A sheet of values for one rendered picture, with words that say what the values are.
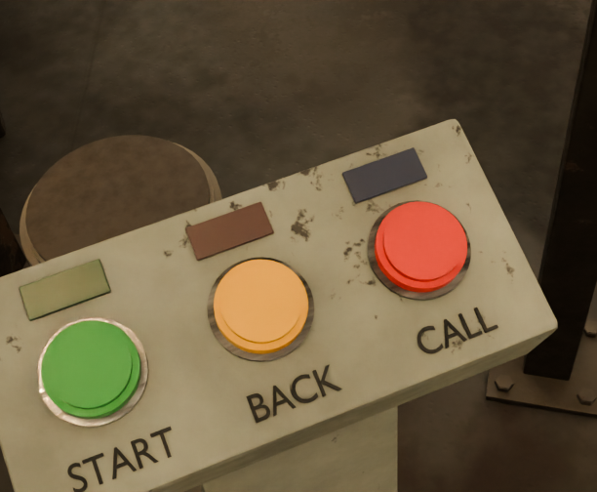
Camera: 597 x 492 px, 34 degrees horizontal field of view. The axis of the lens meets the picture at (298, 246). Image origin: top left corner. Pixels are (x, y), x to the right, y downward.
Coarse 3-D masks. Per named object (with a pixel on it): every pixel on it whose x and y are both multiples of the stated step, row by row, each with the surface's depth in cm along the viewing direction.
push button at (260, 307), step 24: (240, 264) 42; (264, 264) 42; (240, 288) 41; (264, 288) 41; (288, 288) 42; (216, 312) 41; (240, 312) 41; (264, 312) 41; (288, 312) 41; (240, 336) 41; (264, 336) 41; (288, 336) 41
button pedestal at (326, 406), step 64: (448, 128) 46; (256, 192) 44; (320, 192) 44; (448, 192) 44; (64, 256) 43; (128, 256) 43; (192, 256) 43; (256, 256) 43; (320, 256) 43; (512, 256) 44; (0, 320) 42; (64, 320) 42; (128, 320) 42; (192, 320) 42; (320, 320) 42; (384, 320) 42; (448, 320) 43; (512, 320) 43; (0, 384) 41; (192, 384) 41; (256, 384) 41; (320, 384) 41; (384, 384) 42; (448, 384) 46; (64, 448) 40; (128, 448) 40; (192, 448) 40; (256, 448) 41; (320, 448) 46; (384, 448) 49
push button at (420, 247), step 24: (408, 216) 43; (432, 216) 43; (384, 240) 42; (408, 240) 42; (432, 240) 43; (456, 240) 43; (384, 264) 42; (408, 264) 42; (432, 264) 42; (456, 264) 43; (408, 288) 42; (432, 288) 42
